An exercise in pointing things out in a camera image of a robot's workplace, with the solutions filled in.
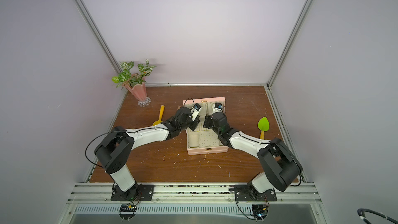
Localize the pink jewelry box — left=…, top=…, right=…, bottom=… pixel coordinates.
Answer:
left=183, top=97, right=229, bottom=155

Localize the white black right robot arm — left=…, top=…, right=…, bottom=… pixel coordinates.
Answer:
left=204, top=112, right=303, bottom=194

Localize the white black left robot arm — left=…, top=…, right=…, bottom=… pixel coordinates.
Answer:
left=91, top=104, right=202, bottom=194

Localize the yellow plastic garden shovel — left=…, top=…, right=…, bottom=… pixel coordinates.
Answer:
left=152, top=105, right=165, bottom=126

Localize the plant in pink vase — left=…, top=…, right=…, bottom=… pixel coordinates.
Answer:
left=112, top=59, right=156, bottom=108

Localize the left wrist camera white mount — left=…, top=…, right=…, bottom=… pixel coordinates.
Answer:
left=192, top=103, right=202, bottom=121

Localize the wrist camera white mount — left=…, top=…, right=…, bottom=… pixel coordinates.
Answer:
left=192, top=103, right=202, bottom=121
left=212, top=102, right=225, bottom=114

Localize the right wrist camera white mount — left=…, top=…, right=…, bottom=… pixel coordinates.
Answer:
left=212, top=102, right=225, bottom=114

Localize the green trowel yellow handle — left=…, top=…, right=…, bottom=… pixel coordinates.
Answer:
left=258, top=117, right=270, bottom=140

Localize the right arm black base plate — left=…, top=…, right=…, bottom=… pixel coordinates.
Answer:
left=229, top=185, right=277, bottom=202

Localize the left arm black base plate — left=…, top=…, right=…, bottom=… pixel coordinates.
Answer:
left=110, top=183, right=155, bottom=202

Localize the right circuit board with wires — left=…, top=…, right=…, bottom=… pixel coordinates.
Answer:
left=235, top=202, right=269, bottom=222

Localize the circuit board with wires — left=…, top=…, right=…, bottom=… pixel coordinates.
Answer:
left=119, top=203, right=138, bottom=222
left=235, top=202, right=269, bottom=222

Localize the left circuit board with wires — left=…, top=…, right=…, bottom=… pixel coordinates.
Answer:
left=119, top=203, right=138, bottom=222

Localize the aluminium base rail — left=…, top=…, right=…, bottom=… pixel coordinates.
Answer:
left=58, top=183, right=330, bottom=224

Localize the black cable loop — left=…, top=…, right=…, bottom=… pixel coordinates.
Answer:
left=357, top=208, right=398, bottom=224

